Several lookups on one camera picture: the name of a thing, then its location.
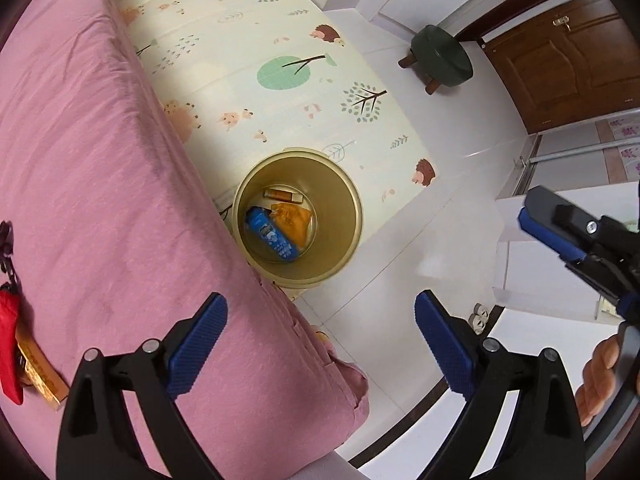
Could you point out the person's right hand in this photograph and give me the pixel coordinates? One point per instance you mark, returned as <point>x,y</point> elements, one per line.
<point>597,380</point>

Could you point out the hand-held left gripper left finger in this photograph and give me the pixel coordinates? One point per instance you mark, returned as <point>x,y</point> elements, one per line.
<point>197,340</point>

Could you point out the bed with pink sheet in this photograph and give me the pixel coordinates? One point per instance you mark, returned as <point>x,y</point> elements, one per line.
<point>100,160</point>

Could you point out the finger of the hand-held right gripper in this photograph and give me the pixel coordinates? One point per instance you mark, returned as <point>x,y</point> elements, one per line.
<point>600,275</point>
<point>547,235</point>

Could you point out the brown wooden door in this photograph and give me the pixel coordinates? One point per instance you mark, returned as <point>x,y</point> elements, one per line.
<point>565,70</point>

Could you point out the printed play mat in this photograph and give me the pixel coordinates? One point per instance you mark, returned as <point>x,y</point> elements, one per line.
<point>225,60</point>

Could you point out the red packet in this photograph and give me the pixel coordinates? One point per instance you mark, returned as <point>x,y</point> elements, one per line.
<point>10,345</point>

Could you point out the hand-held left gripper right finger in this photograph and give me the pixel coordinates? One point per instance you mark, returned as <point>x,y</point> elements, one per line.
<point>445,340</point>

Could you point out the small brown box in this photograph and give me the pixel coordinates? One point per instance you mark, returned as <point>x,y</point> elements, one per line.
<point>282,195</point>

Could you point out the yellow plastic bin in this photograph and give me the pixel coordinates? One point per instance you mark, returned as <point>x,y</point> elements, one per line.
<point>335,200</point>

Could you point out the long gold box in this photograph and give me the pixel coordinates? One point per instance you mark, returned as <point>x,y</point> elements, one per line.
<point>45,380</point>

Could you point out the white slipper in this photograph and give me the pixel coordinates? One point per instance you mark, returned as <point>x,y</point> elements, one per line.
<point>483,322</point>
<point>475,311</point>

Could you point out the white cabinet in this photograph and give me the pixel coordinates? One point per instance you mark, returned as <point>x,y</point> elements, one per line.
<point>510,220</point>

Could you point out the orange snack packet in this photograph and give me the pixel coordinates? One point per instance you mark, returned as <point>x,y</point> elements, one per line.
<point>296,222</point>

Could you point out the blue snack packet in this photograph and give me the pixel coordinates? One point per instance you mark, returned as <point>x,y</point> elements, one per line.
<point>270,235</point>

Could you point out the green round stool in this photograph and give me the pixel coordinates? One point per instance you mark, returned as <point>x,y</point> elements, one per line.
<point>442,52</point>

